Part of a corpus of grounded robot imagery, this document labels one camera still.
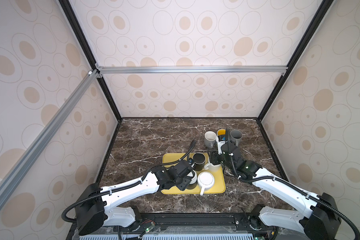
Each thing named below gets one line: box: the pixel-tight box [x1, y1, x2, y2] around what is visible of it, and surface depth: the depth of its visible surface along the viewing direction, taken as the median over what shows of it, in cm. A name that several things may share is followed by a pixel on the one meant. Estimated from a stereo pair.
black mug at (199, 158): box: [192, 152, 206, 171], surface depth 89 cm
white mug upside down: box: [197, 171, 215, 196], surface depth 81 cm
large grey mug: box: [230, 129, 243, 147], surface depth 97 cm
